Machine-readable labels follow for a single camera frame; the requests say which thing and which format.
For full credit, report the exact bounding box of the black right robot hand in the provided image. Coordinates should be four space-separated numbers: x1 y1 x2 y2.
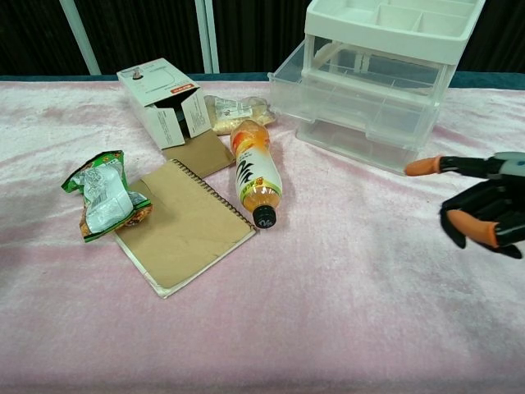
404 151 525 260

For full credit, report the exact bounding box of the clear plastic drawer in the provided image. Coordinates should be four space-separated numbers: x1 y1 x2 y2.
267 39 442 143
297 118 420 170

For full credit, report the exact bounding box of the pink plush cloth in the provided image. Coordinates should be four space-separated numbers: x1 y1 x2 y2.
0 80 525 394

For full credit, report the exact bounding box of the orange drink bottle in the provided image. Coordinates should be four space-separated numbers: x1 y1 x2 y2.
229 119 284 231

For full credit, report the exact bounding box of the clear bag of beige snacks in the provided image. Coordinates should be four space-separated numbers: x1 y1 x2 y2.
203 94 276 135

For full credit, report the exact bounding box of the brown cardboard sheet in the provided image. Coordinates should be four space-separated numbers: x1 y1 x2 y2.
162 130 237 180

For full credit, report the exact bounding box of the brown spiral notebook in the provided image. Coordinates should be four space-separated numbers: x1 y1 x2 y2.
113 158 258 300

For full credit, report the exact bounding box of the white metal pole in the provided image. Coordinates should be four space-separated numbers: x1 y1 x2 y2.
193 0 221 75
59 0 103 76

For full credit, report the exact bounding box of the white cardboard box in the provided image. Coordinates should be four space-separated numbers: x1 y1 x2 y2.
116 57 212 151

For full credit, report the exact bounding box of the green snack bag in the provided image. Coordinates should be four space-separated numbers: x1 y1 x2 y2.
61 149 154 244

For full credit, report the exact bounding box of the black curtain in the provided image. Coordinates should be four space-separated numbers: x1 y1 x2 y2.
0 0 525 77

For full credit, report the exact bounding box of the white plastic drawer unit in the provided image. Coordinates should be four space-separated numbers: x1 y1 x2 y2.
295 0 487 176

